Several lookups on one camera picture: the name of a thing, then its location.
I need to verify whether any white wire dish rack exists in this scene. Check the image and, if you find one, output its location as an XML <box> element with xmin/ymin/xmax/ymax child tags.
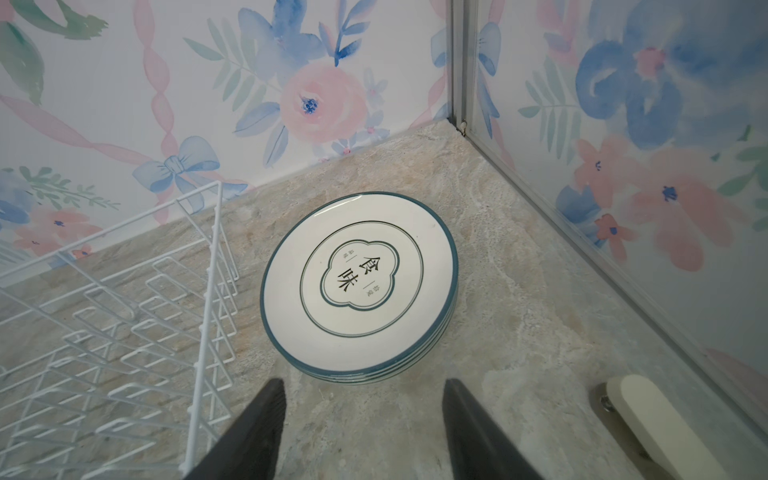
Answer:
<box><xmin>1</xmin><ymin>181</ymin><xmax>239</xmax><ymax>479</ymax></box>

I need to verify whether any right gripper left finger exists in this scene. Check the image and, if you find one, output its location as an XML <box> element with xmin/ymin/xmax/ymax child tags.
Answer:
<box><xmin>185</xmin><ymin>378</ymin><xmax>287</xmax><ymax>480</ymax></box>

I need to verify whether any white plate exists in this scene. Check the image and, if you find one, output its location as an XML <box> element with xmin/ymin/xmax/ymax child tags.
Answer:
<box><xmin>260</xmin><ymin>191</ymin><xmax>459</xmax><ymax>374</ymax></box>

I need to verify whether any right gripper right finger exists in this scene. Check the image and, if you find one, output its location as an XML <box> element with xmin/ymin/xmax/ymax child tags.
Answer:
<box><xmin>442</xmin><ymin>379</ymin><xmax>542</xmax><ymax>480</ymax></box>

